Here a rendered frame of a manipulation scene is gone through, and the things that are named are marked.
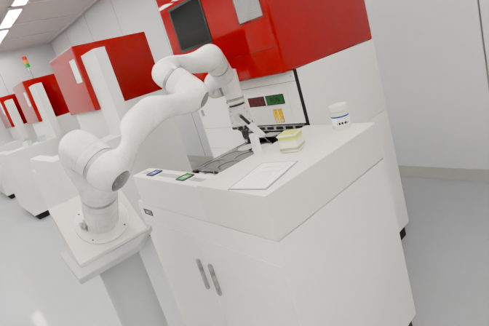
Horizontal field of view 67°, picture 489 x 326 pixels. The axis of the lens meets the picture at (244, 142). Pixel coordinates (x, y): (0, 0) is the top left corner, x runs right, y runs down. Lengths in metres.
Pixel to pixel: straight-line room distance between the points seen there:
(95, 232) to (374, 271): 1.04
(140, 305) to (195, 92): 0.84
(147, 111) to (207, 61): 0.29
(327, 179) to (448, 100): 1.88
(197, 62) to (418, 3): 1.95
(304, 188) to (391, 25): 2.07
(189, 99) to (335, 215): 0.62
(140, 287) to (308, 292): 0.65
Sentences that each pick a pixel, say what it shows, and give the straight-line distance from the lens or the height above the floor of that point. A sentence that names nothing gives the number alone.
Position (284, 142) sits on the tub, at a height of 1.01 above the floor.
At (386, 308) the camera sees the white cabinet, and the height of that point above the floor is 0.27.
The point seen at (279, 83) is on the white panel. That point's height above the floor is 1.17.
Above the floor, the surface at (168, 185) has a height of 0.95.
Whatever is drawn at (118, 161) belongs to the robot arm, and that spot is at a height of 1.16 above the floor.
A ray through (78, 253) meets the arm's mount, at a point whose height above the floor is 0.86.
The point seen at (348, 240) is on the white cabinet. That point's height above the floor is 0.64.
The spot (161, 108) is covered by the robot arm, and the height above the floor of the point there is 1.26.
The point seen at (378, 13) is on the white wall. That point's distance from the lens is 3.07.
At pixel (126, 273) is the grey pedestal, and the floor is 0.71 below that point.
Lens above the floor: 1.36
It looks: 14 degrees down
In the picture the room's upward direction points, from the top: 17 degrees counter-clockwise
